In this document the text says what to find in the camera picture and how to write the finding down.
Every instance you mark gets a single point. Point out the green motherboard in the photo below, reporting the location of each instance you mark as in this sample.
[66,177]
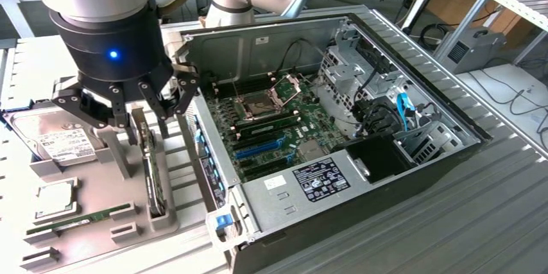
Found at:
[318,116]

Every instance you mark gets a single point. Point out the aluminium frame table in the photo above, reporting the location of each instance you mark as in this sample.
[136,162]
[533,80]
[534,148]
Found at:
[513,1]

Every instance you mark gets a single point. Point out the grey box device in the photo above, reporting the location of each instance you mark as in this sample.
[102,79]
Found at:
[474,52]

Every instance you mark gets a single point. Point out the blue expansion slot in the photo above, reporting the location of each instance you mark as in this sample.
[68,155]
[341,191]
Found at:
[256,149]

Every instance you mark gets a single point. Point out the blue case latch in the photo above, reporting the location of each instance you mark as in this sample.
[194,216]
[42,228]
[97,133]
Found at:
[221,221]

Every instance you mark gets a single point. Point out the silver disk bay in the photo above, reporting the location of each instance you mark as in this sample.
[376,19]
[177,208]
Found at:
[432,142]

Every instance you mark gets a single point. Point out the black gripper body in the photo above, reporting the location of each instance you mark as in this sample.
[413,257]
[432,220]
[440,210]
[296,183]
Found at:
[110,46]

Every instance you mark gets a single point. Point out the thin metal locking lever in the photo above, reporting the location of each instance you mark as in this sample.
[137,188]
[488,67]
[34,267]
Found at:
[236,88]

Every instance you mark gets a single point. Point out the black expansion slot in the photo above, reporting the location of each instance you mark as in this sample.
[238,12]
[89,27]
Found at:
[269,169]
[265,160]

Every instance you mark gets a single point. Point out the graphics card with black fan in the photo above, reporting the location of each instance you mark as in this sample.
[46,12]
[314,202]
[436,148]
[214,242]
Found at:
[153,174]

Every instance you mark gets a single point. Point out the black RAM slot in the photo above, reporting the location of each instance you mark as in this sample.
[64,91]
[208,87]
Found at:
[248,90]
[265,119]
[261,137]
[244,84]

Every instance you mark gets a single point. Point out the CPU socket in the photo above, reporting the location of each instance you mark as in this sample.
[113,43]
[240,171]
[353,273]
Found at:
[256,107]

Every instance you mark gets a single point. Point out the green RAM stick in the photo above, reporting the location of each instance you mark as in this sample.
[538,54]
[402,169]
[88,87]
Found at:
[102,213]
[261,130]

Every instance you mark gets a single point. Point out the silver CPU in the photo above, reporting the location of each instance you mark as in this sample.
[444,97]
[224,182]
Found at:
[53,198]

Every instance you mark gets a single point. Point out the black open PC case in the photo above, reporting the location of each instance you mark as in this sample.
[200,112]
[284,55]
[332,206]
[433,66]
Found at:
[385,216]

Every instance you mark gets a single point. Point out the silver drive cage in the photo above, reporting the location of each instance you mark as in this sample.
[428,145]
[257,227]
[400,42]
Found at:
[342,75]

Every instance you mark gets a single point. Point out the metal socket cover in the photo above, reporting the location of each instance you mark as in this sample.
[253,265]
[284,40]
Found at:
[284,89]

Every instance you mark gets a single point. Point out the silver hard disk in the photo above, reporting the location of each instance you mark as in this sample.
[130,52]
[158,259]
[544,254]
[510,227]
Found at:
[54,145]

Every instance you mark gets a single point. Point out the grey parts rack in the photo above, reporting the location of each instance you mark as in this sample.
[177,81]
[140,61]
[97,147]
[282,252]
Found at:
[102,197]

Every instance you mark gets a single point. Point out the silver power supply unit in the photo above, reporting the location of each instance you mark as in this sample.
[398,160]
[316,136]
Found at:
[277,203]

